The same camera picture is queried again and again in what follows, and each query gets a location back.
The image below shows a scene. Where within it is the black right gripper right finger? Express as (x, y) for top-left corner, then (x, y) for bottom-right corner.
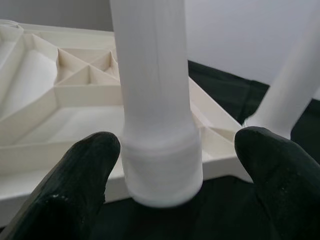
(236, 127), (320, 240)

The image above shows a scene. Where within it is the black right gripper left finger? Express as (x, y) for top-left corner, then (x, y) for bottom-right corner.
(7, 132), (121, 240)

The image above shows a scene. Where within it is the white plastic children table top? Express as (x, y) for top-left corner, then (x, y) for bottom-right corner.
(0, 18), (253, 209)

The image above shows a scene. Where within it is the white plastic table leg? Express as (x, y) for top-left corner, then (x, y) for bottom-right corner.
(245, 0), (320, 140)
(109, 0), (202, 151)

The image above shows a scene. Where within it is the black tablecloth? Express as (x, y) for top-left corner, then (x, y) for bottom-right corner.
(104, 59), (320, 240)

